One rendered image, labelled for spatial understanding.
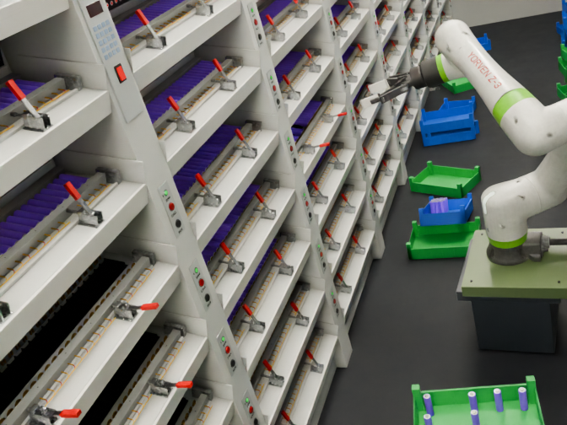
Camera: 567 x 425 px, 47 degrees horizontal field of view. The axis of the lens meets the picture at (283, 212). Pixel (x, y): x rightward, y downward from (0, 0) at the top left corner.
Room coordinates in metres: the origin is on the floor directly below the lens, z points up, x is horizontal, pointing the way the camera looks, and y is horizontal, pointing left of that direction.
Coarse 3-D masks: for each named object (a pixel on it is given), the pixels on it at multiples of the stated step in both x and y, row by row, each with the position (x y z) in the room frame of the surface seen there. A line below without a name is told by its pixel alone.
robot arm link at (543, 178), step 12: (564, 108) 1.55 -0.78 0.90; (564, 144) 1.63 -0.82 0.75; (552, 156) 1.70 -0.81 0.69; (564, 156) 1.65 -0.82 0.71; (540, 168) 1.77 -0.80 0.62; (552, 168) 1.71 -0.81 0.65; (564, 168) 1.68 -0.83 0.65; (540, 180) 1.77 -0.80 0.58; (552, 180) 1.73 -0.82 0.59; (564, 180) 1.71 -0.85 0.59; (540, 192) 1.76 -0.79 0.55; (552, 192) 1.75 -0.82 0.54; (564, 192) 1.75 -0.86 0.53; (552, 204) 1.76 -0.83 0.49
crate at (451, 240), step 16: (416, 224) 2.58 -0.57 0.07; (448, 224) 2.54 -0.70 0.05; (464, 224) 2.51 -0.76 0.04; (480, 224) 2.47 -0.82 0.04; (416, 240) 2.56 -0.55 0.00; (432, 240) 2.52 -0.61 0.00; (448, 240) 2.48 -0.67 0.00; (464, 240) 2.44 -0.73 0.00; (416, 256) 2.42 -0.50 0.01; (432, 256) 2.39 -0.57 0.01; (448, 256) 2.36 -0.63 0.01; (464, 256) 2.33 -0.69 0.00
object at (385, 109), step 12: (372, 0) 3.21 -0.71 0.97; (372, 12) 3.17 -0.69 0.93; (372, 24) 3.13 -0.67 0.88; (360, 36) 3.16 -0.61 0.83; (372, 36) 3.14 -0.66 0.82; (384, 60) 3.21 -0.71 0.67; (372, 72) 3.15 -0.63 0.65; (384, 108) 3.14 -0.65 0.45; (396, 120) 3.21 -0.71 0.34; (396, 144) 3.13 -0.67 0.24
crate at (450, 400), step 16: (528, 384) 1.17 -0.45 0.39; (416, 400) 1.26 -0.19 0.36; (432, 400) 1.26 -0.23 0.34; (448, 400) 1.25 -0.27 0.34; (464, 400) 1.24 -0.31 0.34; (480, 400) 1.23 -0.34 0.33; (512, 400) 1.20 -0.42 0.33; (528, 400) 1.19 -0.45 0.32; (416, 416) 1.22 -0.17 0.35; (432, 416) 1.23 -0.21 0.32; (448, 416) 1.21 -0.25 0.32; (464, 416) 1.20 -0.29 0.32; (480, 416) 1.18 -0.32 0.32; (496, 416) 1.17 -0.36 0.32; (512, 416) 1.15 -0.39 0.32; (528, 416) 1.14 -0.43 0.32
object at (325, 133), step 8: (320, 96) 2.54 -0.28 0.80; (328, 96) 2.53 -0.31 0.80; (336, 96) 2.51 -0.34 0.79; (344, 96) 2.50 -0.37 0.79; (336, 104) 2.51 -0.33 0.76; (344, 104) 2.50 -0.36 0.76; (328, 112) 2.43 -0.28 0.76; (336, 112) 2.43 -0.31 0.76; (336, 120) 2.36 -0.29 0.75; (304, 128) 2.30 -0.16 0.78; (320, 128) 2.29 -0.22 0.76; (328, 128) 2.29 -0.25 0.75; (336, 128) 2.37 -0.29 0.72; (312, 136) 2.24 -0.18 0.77; (320, 136) 2.23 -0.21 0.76; (328, 136) 2.26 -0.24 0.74; (312, 144) 2.17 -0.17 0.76; (320, 152) 2.15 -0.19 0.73; (304, 160) 2.05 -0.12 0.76; (312, 160) 2.05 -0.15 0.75; (304, 168) 2.00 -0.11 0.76; (312, 168) 2.06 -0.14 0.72
